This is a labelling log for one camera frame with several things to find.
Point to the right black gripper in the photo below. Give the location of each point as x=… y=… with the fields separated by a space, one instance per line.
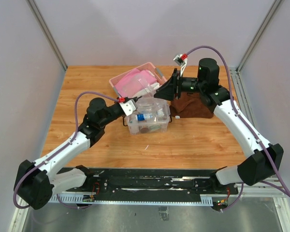
x=172 y=86

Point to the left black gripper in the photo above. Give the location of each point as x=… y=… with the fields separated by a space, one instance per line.
x=128 y=99

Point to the clear divided tray insert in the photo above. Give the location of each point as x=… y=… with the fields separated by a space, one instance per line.
x=151 y=105

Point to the white blue pill bottle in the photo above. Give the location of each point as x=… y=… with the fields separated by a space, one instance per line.
x=148 y=117

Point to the clear box lid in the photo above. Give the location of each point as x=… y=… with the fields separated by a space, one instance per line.
x=133 y=85

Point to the clear plastic medicine box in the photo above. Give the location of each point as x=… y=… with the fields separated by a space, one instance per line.
x=154 y=126

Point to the small bandage roll packet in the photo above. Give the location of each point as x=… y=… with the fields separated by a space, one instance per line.
x=160 y=113

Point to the white medicine bottle green label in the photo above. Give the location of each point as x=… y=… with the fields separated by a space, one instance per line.
x=134 y=124

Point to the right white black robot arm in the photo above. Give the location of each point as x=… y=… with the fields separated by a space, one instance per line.
x=262 y=157

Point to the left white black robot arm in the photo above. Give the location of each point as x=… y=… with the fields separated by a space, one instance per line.
x=38 y=181

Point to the white folded cloth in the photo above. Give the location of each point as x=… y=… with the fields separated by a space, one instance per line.
x=149 y=89

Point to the brown towel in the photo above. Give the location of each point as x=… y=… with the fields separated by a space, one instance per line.
x=189 y=105

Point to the pink plastic basket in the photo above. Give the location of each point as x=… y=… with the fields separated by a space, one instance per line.
x=147 y=66

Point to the pink folded cloth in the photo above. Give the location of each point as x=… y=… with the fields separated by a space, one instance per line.
x=148 y=75

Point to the brown glass bottle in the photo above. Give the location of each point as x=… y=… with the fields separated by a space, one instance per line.
x=144 y=129

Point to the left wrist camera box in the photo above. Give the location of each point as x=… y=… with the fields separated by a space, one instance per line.
x=128 y=107

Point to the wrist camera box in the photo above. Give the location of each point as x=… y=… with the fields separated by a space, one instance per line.
x=181 y=60
x=128 y=107

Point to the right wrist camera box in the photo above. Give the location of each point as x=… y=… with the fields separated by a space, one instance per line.
x=181 y=60

